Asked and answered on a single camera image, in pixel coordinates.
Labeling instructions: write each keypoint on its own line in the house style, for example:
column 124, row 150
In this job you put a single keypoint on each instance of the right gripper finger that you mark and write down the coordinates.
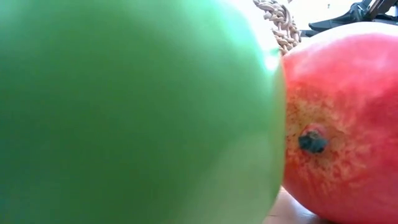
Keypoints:
column 335, row 23

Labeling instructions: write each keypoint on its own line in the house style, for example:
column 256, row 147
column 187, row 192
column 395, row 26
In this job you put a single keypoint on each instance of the green apple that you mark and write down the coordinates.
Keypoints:
column 124, row 109

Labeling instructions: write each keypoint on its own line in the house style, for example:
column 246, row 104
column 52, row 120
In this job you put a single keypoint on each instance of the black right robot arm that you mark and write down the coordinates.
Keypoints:
column 382, row 18

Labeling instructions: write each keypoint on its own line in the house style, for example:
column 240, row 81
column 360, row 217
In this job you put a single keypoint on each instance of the red orange peach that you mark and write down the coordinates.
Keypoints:
column 342, row 93

